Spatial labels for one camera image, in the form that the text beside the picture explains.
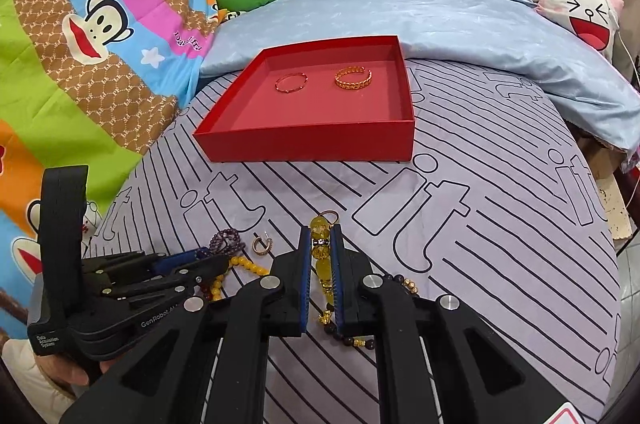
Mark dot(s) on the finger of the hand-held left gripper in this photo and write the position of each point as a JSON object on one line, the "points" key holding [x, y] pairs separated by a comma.
{"points": [[175, 260], [165, 286]]}

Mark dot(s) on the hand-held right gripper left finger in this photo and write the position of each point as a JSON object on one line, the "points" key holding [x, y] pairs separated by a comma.
{"points": [[304, 284]]}

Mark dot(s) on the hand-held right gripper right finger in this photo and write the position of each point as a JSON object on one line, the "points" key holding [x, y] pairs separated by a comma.
{"points": [[335, 279]]}

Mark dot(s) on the red cardboard box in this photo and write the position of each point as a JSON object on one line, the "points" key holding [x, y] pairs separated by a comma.
{"points": [[300, 139]]}

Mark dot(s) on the thin rose gold bangle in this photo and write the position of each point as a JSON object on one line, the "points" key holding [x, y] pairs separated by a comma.
{"points": [[286, 92]]}

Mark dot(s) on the person's left forearm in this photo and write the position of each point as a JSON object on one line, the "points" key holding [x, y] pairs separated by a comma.
{"points": [[25, 361]]}

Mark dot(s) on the person's left hand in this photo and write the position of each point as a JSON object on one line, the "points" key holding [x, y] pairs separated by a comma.
{"points": [[72, 371]]}

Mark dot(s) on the cartoon monkey blanket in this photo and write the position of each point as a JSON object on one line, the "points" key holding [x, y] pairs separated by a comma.
{"points": [[100, 104]]}

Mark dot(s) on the grey striped bed sheet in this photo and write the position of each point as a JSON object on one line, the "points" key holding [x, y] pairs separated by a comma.
{"points": [[475, 204]]}

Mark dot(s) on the red bordered white card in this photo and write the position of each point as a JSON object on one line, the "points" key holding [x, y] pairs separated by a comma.
{"points": [[570, 415]]}

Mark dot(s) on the light blue quilt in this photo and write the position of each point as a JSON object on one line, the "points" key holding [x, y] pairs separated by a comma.
{"points": [[475, 19]]}

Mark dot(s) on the pink cartoon rabbit pillow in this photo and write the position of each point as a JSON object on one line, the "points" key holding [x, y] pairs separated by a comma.
{"points": [[585, 12]]}

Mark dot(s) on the wooden bed frame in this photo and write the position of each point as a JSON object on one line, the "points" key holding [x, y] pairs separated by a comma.
{"points": [[607, 184]]}

